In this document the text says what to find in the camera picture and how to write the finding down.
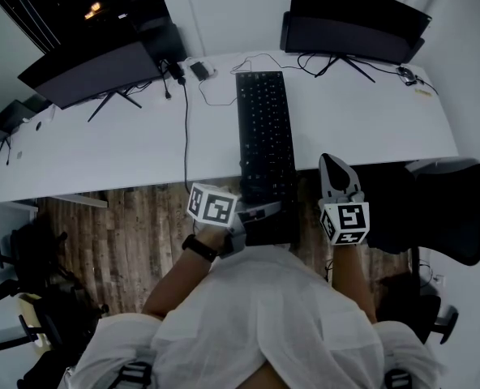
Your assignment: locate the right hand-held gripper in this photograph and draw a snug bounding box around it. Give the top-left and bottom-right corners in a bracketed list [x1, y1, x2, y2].
[318, 152, 371, 246]

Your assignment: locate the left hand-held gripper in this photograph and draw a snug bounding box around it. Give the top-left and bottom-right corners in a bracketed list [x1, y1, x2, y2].
[186, 182, 285, 260]

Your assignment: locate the black keyboard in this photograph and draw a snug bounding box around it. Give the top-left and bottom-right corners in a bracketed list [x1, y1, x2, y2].
[234, 71, 302, 249]

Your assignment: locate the person's right forearm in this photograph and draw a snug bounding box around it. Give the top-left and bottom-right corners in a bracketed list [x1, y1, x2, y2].
[329, 242, 378, 324]

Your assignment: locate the person's left forearm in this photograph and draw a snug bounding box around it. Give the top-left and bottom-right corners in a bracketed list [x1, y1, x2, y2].
[141, 233, 225, 320]

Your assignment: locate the black wristwatch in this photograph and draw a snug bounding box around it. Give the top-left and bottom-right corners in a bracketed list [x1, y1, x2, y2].
[181, 233, 219, 264]

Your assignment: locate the white desk foot bar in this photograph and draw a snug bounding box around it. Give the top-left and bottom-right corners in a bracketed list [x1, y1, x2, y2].
[50, 192, 109, 209]
[405, 157, 440, 174]

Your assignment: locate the person's white shirt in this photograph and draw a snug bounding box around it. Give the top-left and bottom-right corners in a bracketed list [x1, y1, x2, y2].
[66, 242, 444, 389]

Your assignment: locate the black mesh office chair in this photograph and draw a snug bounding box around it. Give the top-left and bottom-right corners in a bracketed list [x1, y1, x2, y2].
[360, 161, 480, 346]

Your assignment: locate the small black device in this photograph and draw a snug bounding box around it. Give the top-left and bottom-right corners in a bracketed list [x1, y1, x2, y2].
[396, 66, 420, 86]

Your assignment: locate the black power adapter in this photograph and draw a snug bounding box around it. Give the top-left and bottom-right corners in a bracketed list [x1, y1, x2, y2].
[188, 60, 209, 83]

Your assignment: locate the black curved monitor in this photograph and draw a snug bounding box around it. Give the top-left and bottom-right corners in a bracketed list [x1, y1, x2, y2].
[284, 0, 434, 84]

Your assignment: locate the black power strip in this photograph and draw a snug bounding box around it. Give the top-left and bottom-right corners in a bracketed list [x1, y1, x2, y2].
[164, 60, 186, 85]

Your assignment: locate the black monitor with V stand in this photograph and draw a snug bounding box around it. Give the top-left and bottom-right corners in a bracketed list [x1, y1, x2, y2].
[17, 40, 165, 123]

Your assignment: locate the black laptop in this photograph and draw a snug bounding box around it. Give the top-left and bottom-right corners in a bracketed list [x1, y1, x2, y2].
[0, 99, 37, 150]

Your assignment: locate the long black power cable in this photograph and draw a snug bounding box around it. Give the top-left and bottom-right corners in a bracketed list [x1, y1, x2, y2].
[178, 79, 193, 186]

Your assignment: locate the thin black looped cable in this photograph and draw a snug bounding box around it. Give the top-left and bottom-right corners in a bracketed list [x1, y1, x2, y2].
[199, 52, 290, 107]

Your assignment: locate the black plug cable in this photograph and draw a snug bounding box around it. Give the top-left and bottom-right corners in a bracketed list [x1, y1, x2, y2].
[162, 68, 174, 101]

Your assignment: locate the black harness strap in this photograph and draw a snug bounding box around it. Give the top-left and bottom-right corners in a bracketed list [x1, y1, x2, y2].
[115, 360, 152, 389]
[385, 368, 412, 389]

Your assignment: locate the black laptop cable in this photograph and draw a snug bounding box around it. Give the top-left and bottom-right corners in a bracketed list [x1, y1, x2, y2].
[0, 135, 15, 166]

